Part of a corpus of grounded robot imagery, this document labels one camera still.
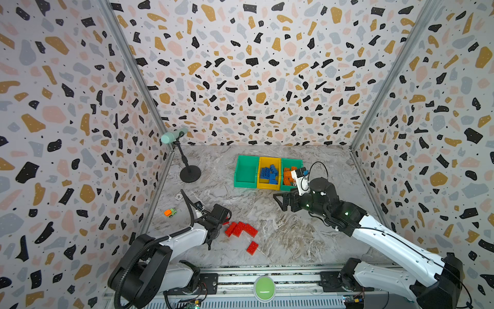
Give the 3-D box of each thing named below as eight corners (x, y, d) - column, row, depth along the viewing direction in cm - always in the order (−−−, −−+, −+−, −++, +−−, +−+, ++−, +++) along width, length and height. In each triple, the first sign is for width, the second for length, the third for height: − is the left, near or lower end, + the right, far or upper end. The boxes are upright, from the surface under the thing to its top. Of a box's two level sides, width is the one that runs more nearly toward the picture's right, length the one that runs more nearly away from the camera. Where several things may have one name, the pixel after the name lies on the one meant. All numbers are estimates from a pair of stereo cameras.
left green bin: (235, 189, 104) (234, 181, 98) (237, 163, 116) (236, 155, 110) (257, 189, 104) (258, 181, 98) (258, 163, 116) (258, 155, 110)
